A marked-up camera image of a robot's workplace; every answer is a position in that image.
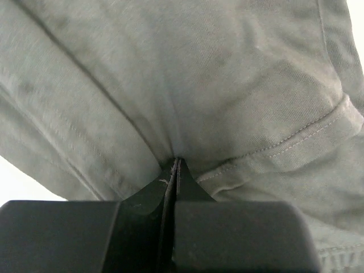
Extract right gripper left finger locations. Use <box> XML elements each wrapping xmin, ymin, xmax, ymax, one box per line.
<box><xmin>1</xmin><ymin>160</ymin><xmax>177</xmax><ymax>272</ymax></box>

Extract olive green shorts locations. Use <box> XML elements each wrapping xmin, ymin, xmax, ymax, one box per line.
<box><xmin>1</xmin><ymin>1</ymin><xmax>363</xmax><ymax>272</ymax></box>

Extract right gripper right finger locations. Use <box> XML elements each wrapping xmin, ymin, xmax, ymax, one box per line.
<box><xmin>173</xmin><ymin>160</ymin><xmax>321</xmax><ymax>272</ymax></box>

